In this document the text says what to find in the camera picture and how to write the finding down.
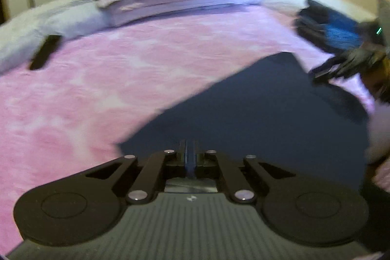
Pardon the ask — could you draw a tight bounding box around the navy blue garment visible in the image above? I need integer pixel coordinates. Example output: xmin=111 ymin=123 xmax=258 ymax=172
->
xmin=118 ymin=51 xmax=374 ymax=196

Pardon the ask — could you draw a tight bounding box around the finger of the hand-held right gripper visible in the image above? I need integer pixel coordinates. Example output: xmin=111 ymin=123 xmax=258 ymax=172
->
xmin=331 ymin=45 xmax=387 ymax=68
xmin=308 ymin=60 xmax=369 ymax=83

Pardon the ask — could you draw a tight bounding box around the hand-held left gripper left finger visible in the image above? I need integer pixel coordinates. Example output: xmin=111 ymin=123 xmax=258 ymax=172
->
xmin=85 ymin=140 xmax=191 ymax=205

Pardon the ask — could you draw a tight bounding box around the pink rose blanket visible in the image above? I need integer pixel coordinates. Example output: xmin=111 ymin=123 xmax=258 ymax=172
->
xmin=0 ymin=2 xmax=390 ymax=248

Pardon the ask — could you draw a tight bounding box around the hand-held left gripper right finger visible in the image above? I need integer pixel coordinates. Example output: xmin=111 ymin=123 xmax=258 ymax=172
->
xmin=191 ymin=140 xmax=297 ymax=205

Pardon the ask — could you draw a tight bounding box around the person's right hand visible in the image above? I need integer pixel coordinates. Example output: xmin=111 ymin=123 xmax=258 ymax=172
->
xmin=362 ymin=63 xmax=390 ymax=104

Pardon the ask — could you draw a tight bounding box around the black garment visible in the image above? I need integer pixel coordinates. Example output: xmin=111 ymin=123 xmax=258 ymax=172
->
xmin=294 ymin=0 xmax=339 ymax=53

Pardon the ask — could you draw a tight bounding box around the light blue blanket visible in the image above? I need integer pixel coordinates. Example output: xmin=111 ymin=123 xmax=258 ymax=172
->
xmin=0 ymin=0 xmax=102 ymax=73

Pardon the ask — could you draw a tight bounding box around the black smartphone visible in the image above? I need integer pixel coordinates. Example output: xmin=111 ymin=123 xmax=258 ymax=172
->
xmin=28 ymin=34 xmax=62 ymax=71

